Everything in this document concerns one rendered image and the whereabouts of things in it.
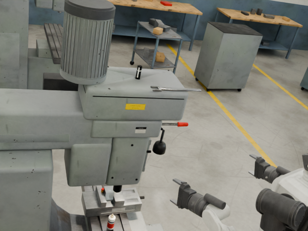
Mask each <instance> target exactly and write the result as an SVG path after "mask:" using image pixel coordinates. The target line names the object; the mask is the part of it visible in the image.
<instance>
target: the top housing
mask: <svg viewBox="0 0 308 231"><path fill-rule="evenodd" d="M136 72H137V68H128V67H113V66H108V67H107V75H106V79H105V80H104V81H103V82H101V83H99V84H95V85H81V84H78V92H79V96H80V100H81V104H82V109H83V116H84V118H85V119H87V120H142V121H180V120H181V119H182V118H183V114H184V110H185V107H186V103H187V99H188V91H163V90H162V91H161V92H160V91H159V92H154V91H153V88H151V87H150V86H159V87H160V88H184V86H183V85H182V84H181V83H180V81H179V80H178V79H177V77H176V76H175V75H174V73H173V72H172V71H171V70H158V69H143V68H142V71H141V76H140V80H138V79H135V77H136Z"/></svg>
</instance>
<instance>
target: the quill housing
mask: <svg viewBox="0 0 308 231"><path fill-rule="evenodd" d="M148 143H149V137H113V138H112V148H111V153H110V161H109V167H108V173H107V178H106V185H108V186H117V185H134V184H138V183H139V182H140V178H141V174H142V170H143V164H144V160H145V155H146V151H147V147H148Z"/></svg>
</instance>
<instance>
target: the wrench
mask: <svg viewBox="0 0 308 231"><path fill-rule="evenodd" d="M150 87H151V88H153V91H154V92H159V91H160V92H161V91H162V90H163V91H193V92H201V91H202V90H201V89H199V88H160V87H159V86H150Z"/></svg>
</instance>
